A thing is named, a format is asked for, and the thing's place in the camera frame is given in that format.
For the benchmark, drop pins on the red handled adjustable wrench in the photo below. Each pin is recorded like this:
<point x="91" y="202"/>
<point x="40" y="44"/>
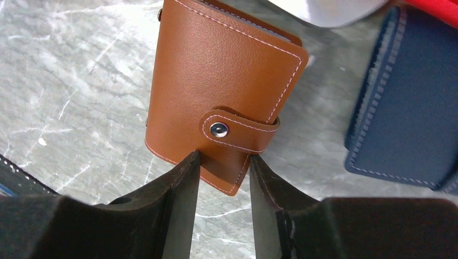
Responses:
<point x="329" y="13"/>

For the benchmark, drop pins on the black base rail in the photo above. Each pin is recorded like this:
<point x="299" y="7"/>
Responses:
<point x="17" y="182"/>

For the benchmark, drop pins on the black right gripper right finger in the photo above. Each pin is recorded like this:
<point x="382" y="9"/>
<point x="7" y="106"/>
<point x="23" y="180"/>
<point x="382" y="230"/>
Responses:
<point x="287" y="223"/>

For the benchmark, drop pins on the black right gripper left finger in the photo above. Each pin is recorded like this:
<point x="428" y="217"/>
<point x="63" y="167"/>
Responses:
<point x="153" y="221"/>

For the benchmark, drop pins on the red plastic bin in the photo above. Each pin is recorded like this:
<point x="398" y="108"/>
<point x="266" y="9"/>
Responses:
<point x="444" y="10"/>

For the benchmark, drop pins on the blue leather card holder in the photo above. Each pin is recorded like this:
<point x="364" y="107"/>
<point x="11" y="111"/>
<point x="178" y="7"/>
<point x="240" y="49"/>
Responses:
<point x="404" y="125"/>

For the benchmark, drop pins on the brown leather card holder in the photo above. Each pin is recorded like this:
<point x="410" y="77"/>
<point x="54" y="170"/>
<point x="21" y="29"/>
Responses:
<point x="220" y="80"/>

